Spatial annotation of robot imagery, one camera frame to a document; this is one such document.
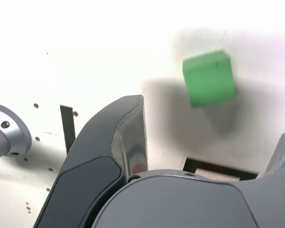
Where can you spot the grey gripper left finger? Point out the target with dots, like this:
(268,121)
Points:
(90,171)

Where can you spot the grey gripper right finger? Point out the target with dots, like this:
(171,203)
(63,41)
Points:
(192,204)

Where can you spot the green cube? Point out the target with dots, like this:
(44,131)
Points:
(209,80)

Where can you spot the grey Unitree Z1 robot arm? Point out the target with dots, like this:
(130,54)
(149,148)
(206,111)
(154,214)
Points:
(4,140)

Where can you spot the black tape square outline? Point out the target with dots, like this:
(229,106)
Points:
(190,164)

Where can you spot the black tape strip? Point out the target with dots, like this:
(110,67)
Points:
(67,128)

